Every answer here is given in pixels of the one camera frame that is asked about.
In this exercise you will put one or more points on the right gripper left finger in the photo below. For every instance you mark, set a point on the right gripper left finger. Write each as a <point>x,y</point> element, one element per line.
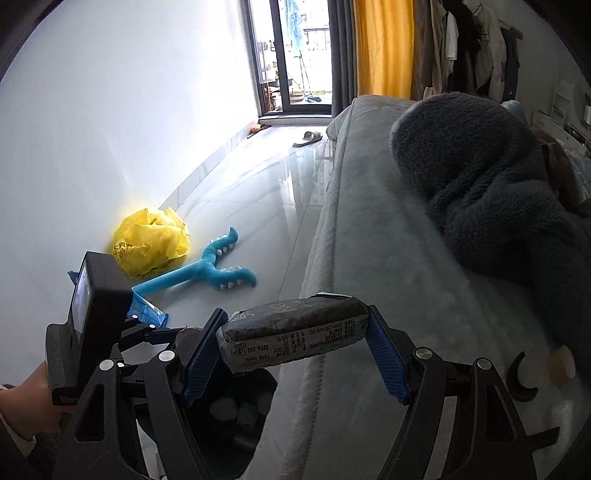
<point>102,441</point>

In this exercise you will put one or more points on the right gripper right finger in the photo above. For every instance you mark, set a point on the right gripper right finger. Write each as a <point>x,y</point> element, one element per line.
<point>488,440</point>

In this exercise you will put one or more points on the long printed snack wrapper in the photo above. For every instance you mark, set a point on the long printed snack wrapper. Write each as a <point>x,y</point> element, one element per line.
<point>291,330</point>

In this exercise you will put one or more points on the person's left hand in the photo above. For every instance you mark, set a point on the person's left hand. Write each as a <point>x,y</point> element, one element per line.
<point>28,408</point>

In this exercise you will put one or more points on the blue white snack bag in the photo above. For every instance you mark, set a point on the blue white snack bag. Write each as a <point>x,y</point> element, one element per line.
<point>108,297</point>

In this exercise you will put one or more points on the yellow plastic bag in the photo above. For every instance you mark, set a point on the yellow plastic bag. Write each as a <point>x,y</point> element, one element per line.
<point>149,240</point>

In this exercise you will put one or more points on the blue plush cat toy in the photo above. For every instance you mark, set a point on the blue plush cat toy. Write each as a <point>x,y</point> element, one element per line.
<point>203,269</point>

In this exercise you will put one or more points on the large brown tape roll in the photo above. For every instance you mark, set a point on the large brown tape roll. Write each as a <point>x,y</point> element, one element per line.
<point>562,368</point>

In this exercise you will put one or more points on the light grey bed mattress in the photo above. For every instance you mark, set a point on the light grey bed mattress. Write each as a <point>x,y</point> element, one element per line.
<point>332,416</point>

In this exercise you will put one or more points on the orange object by door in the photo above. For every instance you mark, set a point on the orange object by door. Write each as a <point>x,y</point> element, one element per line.
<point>256,129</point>

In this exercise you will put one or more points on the grey slipper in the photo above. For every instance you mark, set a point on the grey slipper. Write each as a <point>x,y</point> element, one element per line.
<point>310,137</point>

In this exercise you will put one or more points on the dark grey fleece blanket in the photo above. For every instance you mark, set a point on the dark grey fleece blanket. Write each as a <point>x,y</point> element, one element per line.
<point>481,173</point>

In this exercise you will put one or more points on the grey cat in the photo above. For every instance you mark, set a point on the grey cat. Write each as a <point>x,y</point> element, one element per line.
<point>561,176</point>

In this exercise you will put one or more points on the white dressing table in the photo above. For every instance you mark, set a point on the white dressing table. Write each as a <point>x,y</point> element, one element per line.
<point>568,119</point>

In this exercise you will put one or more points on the black framed balcony door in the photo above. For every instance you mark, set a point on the black framed balcony door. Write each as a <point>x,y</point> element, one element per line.
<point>291,53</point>

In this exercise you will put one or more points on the dark grey curtain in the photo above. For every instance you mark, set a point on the dark grey curtain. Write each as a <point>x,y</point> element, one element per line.
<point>342,32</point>

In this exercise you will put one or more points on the clothes rack with garments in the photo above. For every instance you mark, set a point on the clothes rack with garments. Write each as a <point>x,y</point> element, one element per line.
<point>462,46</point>

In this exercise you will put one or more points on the yellow curtain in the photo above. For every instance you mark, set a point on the yellow curtain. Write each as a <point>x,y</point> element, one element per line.
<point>384,47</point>

